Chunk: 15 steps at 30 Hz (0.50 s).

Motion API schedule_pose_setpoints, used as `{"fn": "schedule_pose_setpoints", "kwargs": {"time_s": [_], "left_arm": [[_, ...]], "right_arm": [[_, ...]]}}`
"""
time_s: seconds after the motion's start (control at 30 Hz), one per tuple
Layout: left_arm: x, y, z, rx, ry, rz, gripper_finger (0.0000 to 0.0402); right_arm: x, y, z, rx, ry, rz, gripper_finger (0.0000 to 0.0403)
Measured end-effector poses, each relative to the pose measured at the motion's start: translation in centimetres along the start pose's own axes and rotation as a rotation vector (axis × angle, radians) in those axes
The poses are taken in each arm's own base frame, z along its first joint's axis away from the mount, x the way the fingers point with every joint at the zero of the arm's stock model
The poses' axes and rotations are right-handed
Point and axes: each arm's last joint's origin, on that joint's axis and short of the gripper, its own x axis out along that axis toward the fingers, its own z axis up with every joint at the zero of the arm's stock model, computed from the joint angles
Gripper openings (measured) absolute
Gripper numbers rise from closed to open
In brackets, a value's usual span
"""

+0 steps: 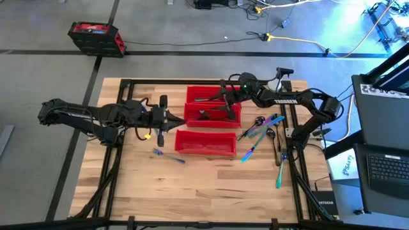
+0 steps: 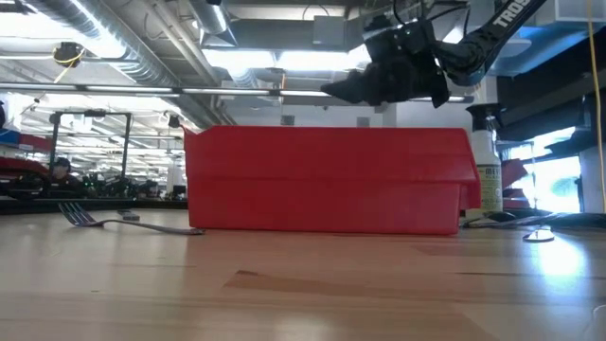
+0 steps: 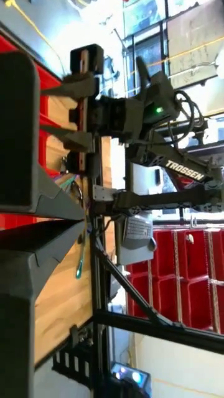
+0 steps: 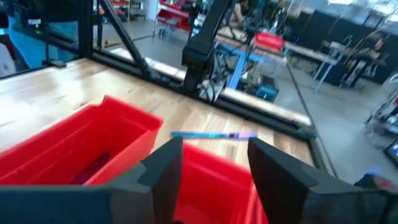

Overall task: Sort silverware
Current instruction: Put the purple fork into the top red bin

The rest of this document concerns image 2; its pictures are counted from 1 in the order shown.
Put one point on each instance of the black ceiling spotlight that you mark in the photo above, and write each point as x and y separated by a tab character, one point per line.
174	121

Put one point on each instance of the spray bottle with yellow label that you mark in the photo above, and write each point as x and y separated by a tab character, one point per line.
485	156

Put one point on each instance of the long ceiling light bar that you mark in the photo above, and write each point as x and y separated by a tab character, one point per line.
227	91

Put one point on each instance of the silver spiral air duct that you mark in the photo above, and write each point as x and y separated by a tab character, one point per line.
208	19

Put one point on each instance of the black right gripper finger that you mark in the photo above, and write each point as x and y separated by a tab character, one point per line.
355	83
362	97

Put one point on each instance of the bright ceiling light panel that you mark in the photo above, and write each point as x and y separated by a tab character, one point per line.
246	59

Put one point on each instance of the grey square wall box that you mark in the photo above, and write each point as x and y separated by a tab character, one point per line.
287	120
363	122

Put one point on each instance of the black ceiling camera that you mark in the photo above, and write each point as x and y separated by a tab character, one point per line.
68	53

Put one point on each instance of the red blue storage shelf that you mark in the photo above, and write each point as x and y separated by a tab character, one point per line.
33	142

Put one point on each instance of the iridescent metal fork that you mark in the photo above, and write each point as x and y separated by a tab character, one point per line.
187	231

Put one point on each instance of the person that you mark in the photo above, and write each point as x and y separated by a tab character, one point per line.
62	177

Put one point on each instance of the black gantry frame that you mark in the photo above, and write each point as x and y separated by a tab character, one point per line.
54	142

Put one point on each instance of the red shelf bin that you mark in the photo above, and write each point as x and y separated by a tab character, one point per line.
515	182

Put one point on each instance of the red plastic bin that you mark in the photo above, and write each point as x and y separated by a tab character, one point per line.
322	180

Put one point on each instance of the grey ceiling junction box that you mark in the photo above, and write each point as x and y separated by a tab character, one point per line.
329	30

